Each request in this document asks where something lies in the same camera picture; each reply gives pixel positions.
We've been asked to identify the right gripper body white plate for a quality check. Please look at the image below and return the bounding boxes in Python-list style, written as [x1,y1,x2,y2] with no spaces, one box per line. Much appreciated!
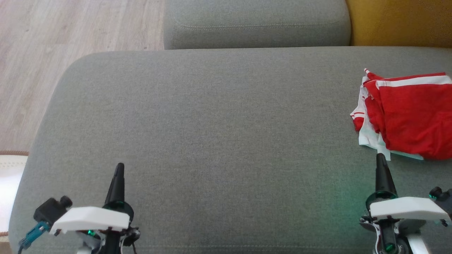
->
[359,190,451,254]

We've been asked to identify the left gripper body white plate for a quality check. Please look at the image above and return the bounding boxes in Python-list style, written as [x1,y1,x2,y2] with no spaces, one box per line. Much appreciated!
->
[49,201,141,254]

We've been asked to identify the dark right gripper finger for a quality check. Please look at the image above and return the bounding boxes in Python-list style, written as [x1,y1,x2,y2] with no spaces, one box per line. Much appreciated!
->
[375,153,386,194]
[380,153,398,193]

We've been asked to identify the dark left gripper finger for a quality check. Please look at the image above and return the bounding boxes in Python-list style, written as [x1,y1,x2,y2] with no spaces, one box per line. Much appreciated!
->
[104,162,121,206]
[116,162,126,205]

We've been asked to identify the red shorts with white stripe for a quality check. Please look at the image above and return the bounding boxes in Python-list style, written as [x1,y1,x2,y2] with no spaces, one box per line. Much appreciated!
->
[364,72,452,161]

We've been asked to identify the white rug with brown edge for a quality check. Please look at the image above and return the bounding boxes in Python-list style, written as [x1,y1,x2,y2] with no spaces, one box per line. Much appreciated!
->
[0,151,29,244]

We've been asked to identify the large grey sofa seat cushion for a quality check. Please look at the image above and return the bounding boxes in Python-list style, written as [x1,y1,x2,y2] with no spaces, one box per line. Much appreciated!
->
[8,47,452,254]

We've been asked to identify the yellow sofa cushion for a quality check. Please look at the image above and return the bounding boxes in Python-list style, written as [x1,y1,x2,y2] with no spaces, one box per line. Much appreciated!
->
[345,0,452,48]

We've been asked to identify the small grey sofa cushion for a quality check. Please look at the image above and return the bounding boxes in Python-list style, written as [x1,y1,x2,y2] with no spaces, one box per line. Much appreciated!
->
[163,0,351,50]

